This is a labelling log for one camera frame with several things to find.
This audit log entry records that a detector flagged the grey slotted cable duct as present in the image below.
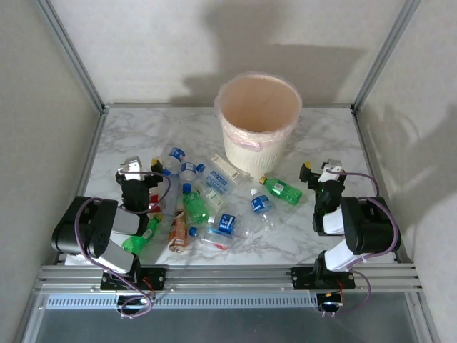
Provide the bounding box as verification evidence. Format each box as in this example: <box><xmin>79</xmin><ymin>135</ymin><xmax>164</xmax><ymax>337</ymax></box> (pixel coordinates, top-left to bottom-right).
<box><xmin>45</xmin><ymin>293</ymin><xmax>321</xmax><ymax>310</ymax></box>

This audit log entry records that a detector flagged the blue label bottle white cap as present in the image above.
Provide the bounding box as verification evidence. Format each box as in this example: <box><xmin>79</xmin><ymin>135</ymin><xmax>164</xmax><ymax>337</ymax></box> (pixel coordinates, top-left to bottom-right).
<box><xmin>248</xmin><ymin>187</ymin><xmax>286</xmax><ymax>232</ymax></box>

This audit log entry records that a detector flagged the soda water bottle blue cap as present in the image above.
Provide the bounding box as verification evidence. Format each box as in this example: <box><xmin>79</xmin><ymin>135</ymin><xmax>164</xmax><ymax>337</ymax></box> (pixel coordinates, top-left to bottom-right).
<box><xmin>196</xmin><ymin>163</ymin><xmax>238</xmax><ymax>197</ymax></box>

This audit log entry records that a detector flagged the clear bottle blue label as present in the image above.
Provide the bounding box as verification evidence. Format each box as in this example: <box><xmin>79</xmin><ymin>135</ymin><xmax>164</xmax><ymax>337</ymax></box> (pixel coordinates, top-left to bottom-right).
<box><xmin>160</xmin><ymin>146</ymin><xmax>186</xmax><ymax>178</ymax></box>
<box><xmin>178</xmin><ymin>161</ymin><xmax>198</xmax><ymax>187</ymax></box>

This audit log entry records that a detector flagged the blue label bottle grey cap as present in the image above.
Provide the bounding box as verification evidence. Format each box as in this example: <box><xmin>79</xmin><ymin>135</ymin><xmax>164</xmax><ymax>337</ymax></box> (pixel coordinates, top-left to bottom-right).
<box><xmin>206</xmin><ymin>212</ymin><xmax>256</xmax><ymax>240</ymax></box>

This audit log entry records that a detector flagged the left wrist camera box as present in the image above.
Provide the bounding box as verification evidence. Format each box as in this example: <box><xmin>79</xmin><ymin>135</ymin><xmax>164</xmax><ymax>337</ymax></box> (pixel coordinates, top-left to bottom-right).
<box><xmin>119</xmin><ymin>156</ymin><xmax>146</xmax><ymax>176</ymax></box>

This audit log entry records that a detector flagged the orange label plastic bottle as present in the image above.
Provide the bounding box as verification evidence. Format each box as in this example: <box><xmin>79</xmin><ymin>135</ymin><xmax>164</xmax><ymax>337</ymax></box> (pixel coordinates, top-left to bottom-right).
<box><xmin>166</xmin><ymin>209</ymin><xmax>192</xmax><ymax>254</ymax></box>

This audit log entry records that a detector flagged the long clear plastic bottle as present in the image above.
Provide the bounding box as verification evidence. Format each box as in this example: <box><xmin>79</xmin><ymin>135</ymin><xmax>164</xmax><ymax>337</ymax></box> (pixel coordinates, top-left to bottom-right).
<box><xmin>162</xmin><ymin>171</ymin><xmax>181</xmax><ymax>219</ymax></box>

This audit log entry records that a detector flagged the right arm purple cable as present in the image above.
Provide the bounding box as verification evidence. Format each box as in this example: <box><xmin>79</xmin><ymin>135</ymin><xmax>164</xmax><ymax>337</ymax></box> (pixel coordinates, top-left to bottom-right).
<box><xmin>323</xmin><ymin>170</ymin><xmax>401</xmax><ymax>318</ymax></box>

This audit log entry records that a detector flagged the clear bottle thin red label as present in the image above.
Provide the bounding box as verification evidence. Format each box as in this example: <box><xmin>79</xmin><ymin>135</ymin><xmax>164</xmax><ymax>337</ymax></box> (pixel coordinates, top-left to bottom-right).
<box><xmin>188</xmin><ymin>226</ymin><xmax>240</xmax><ymax>253</ymax></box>

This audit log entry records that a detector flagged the clear bottle green white label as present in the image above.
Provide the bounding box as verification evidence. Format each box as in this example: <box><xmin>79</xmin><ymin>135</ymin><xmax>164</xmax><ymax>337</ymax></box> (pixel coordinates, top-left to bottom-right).
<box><xmin>194</xmin><ymin>184</ymin><xmax>226</xmax><ymax>212</ymax></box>

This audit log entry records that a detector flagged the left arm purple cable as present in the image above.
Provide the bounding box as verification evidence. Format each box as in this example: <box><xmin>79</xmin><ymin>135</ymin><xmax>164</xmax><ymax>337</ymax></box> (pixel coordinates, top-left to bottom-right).
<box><xmin>73</xmin><ymin>170</ymin><xmax>172</xmax><ymax>319</ymax></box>

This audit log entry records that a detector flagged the green plastic bottle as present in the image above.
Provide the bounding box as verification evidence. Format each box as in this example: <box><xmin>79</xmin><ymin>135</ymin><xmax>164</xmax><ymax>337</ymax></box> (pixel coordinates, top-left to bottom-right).
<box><xmin>181</xmin><ymin>182</ymin><xmax>211</xmax><ymax>225</ymax></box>
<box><xmin>121</xmin><ymin>212</ymin><xmax>164</xmax><ymax>257</ymax></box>
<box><xmin>258</xmin><ymin>174</ymin><xmax>303</xmax><ymax>207</ymax></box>

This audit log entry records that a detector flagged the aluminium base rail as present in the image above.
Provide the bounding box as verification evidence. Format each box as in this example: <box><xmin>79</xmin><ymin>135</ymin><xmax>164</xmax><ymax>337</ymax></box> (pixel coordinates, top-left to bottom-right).
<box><xmin>34</xmin><ymin>263</ymin><xmax>422</xmax><ymax>294</ymax></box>

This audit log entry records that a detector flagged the aluminium table edge rail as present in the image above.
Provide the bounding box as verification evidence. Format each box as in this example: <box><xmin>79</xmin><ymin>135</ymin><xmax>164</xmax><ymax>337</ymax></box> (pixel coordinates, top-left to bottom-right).
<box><xmin>76</xmin><ymin>106</ymin><xmax>110</xmax><ymax>201</ymax></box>
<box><xmin>351</xmin><ymin>106</ymin><xmax>411</xmax><ymax>265</ymax></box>
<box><xmin>101</xmin><ymin>102</ymin><xmax>358</xmax><ymax>110</ymax></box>

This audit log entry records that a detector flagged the pink plastic bin liner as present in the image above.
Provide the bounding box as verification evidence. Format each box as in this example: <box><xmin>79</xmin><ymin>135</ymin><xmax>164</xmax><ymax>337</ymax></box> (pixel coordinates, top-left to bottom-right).
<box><xmin>214</xmin><ymin>70</ymin><xmax>303</xmax><ymax>153</ymax></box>

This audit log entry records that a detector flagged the aluminium frame post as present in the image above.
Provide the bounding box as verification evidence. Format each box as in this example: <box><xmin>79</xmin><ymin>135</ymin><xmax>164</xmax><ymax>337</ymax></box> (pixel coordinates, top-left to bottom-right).
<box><xmin>34</xmin><ymin>0</ymin><xmax>108</xmax><ymax>114</ymax></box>
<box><xmin>351</xmin><ymin>0</ymin><xmax>422</xmax><ymax>111</ymax></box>

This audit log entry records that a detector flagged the cream plastic bin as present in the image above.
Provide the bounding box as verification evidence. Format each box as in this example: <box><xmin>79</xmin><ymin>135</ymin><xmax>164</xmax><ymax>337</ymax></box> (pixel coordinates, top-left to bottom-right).
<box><xmin>214</xmin><ymin>71</ymin><xmax>303</xmax><ymax>179</ymax></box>

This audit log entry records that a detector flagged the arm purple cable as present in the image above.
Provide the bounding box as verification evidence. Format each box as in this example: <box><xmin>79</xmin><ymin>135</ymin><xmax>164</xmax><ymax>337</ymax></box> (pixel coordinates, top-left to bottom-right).
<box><xmin>323</xmin><ymin>170</ymin><xmax>401</xmax><ymax>318</ymax></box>
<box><xmin>73</xmin><ymin>170</ymin><xmax>172</xmax><ymax>319</ymax></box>

